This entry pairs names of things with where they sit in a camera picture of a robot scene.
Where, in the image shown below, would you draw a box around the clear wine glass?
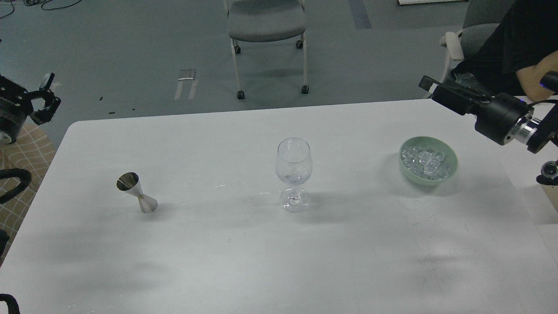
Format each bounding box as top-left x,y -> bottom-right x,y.
275,137 -> 313,213

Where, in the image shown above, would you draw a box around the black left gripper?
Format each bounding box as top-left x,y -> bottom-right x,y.
0,73 -> 61,145

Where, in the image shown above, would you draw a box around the beige checkered chair cushion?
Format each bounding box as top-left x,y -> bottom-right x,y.
0,124 -> 56,262

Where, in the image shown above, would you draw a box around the steel double jigger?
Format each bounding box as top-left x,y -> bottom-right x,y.
116,172 -> 159,213

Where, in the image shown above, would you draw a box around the person black shirt torso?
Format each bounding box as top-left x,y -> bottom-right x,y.
452,0 -> 558,97

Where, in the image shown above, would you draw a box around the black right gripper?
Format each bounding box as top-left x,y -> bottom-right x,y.
418,75 -> 534,145

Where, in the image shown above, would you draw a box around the grey white armchair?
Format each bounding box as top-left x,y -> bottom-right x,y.
438,0 -> 514,85

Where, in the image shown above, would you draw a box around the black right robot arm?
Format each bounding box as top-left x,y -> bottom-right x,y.
419,75 -> 558,154

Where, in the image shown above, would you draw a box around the black floor cables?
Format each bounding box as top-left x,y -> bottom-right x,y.
0,0 -> 83,18

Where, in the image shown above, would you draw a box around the silver floor plate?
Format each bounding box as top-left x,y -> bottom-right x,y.
177,69 -> 197,81

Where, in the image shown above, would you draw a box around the person forearm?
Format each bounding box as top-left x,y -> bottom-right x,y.
515,51 -> 558,102

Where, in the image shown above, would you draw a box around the grey office chair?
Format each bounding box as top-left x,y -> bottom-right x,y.
223,0 -> 310,100

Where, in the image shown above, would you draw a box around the green bowl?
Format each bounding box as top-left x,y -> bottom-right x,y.
398,137 -> 459,186

